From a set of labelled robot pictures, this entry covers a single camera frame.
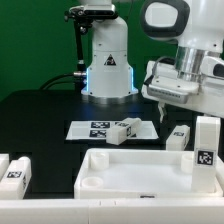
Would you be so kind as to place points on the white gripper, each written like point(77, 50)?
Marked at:
point(209, 99)

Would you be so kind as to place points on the white desk top tray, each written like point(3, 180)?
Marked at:
point(128, 173)

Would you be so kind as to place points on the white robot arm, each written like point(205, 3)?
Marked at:
point(193, 79)

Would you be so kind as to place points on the white block far left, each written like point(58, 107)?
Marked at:
point(4, 163)

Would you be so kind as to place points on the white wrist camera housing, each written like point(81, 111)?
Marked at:
point(167, 89)

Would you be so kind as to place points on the white marker base plate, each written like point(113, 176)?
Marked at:
point(96, 130)

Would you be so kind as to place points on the white front wall bar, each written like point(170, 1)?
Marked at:
point(112, 211)

